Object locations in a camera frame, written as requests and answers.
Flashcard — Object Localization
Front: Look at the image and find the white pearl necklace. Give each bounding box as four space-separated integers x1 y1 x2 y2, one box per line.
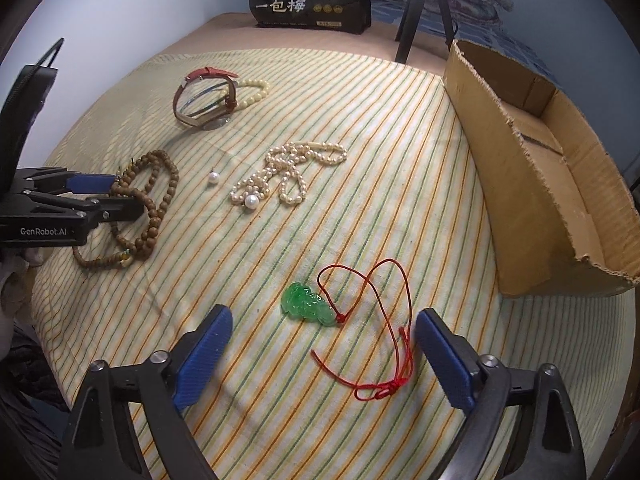
229 140 348 212

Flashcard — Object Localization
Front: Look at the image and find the black tripod stand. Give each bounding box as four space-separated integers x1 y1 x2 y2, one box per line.
395 0 457 64

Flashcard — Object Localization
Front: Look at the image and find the brown cardboard box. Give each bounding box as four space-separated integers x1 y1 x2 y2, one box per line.
444 40 639 297

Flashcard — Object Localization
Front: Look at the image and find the loose white pearl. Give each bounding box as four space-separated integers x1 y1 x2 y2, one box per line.
207 171 220 185

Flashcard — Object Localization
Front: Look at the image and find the blue checkered bed sheet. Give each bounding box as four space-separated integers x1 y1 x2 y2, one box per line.
372 0 560 87

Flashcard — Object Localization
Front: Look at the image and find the brown wooden bead necklace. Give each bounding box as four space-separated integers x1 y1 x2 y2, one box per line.
71 148 180 270

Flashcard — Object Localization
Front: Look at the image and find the tan bed sheet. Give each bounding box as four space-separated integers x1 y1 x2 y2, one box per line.
149 13 448 78

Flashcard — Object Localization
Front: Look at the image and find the yellow striped cloth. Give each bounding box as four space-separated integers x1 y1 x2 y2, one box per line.
32 50 636 479

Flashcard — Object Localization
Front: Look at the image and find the green jade pendant red cord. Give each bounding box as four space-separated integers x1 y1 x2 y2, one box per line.
280 258 416 402

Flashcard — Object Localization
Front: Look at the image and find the red strap wristwatch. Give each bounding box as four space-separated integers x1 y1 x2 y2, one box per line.
172 66 239 128

